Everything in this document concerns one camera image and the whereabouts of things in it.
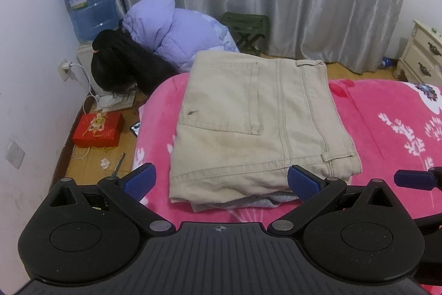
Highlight pink floral bed sheet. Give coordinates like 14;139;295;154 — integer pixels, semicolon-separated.
133;72;442;295

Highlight cream nightstand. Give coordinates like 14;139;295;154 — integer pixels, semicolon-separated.
394;19;442;86

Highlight green folding stool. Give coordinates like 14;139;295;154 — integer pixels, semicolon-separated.
220;12;270;57

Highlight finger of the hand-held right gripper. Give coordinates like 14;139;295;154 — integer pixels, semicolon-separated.
412;210;442;237
394;166;442;192

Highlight white cable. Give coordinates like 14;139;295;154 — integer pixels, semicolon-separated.
69;63;101;161

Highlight white water dispenser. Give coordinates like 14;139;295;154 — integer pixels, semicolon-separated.
77;41;104;97

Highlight red gift box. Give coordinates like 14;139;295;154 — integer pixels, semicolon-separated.
72;113;125;148

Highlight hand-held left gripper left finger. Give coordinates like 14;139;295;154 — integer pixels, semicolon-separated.
49;163;172;238

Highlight beige pants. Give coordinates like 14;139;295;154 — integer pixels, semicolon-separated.
169;50;363;213

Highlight white wall plate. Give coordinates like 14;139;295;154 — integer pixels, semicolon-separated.
4;139;26;170

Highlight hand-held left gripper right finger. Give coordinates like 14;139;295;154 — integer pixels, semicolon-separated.
267;164;395;237

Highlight wall socket with charger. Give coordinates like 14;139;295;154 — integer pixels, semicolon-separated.
57;59;75;82

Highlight blue water bottle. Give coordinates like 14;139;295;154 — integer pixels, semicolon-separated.
63;0;118;41

